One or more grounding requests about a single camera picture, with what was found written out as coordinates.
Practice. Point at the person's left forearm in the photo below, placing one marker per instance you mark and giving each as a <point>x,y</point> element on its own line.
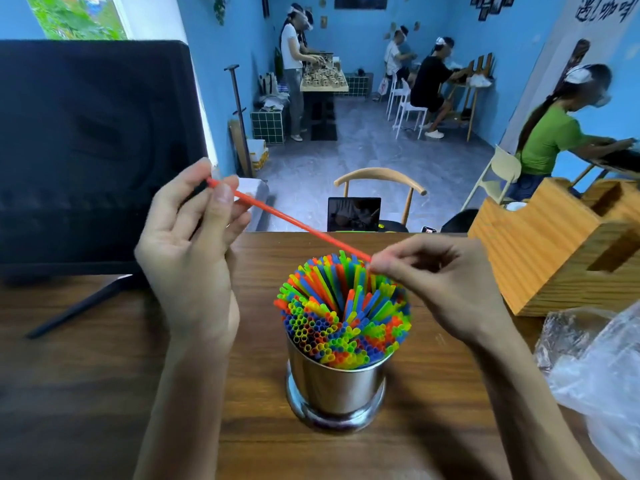
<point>185,409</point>

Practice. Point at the dark wall picture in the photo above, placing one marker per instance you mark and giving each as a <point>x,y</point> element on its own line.
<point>360,1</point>

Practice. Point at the black pole stand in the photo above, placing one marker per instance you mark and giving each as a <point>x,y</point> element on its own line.
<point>240,114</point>

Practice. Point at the white chair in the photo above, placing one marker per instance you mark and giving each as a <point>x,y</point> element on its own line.
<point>410,112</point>
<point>394,94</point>

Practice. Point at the cream plastic chair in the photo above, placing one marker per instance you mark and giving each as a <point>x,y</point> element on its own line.
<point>502,169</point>

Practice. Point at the person's right hand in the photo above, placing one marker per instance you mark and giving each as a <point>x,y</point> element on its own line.
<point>450,289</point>

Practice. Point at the small black tablet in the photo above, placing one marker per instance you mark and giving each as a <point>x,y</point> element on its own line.
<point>354,214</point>

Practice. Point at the hanging green plant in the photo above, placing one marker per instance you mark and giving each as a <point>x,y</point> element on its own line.
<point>220,8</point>

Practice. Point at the wooden board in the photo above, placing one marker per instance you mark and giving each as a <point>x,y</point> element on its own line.
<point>240,149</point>

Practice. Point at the white wall banner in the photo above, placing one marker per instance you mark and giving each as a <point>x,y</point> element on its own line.
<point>555,44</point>

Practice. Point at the clear plastic bag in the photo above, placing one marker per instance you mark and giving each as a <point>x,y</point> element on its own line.
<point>600,374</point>

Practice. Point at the wooden side desk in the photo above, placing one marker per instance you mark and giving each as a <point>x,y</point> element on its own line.
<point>472,89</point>

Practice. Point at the steel cup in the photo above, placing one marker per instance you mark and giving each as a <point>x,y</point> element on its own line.
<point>335,389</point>

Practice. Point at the black monitor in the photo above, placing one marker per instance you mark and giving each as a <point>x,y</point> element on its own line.
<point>85,154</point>

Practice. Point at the person's left thumb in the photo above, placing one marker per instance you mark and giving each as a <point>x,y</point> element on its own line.
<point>217,219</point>

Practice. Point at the wooden table with items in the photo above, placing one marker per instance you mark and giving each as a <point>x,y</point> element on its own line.
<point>324,84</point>

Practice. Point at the person's right forearm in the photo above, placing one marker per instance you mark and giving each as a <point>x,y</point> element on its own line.
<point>530,409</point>

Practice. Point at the wooden armchair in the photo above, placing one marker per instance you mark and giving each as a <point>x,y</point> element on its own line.
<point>382,175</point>

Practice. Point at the white cup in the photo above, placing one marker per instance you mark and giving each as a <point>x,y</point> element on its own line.
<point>516,206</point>

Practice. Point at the white side table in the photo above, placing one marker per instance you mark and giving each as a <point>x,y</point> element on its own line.
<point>255,202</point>

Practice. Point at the white grid crate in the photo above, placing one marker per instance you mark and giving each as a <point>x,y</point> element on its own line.
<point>359,85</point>
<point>268,125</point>

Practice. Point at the red drinking straw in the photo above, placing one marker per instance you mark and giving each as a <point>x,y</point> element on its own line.
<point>295,223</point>

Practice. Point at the wooden organiser box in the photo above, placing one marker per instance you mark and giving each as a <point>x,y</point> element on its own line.
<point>550,249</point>

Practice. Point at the white cardboard box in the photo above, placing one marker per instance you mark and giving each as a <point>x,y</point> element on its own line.
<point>257,153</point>

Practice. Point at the black round seat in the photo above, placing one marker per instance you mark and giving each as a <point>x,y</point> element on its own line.
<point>461,222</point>

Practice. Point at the person's right thumb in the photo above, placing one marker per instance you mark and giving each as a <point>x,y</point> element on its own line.
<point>395,277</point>

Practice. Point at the bundle of colourful straws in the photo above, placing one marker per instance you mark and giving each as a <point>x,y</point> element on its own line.
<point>345,314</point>

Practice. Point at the person's left hand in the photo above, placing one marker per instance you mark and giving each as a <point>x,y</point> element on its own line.
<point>185,274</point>

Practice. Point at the black monitor stand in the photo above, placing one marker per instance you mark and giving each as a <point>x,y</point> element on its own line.
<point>80,307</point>

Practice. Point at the black wall picture frames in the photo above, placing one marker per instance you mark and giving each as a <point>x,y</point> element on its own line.
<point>492,4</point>

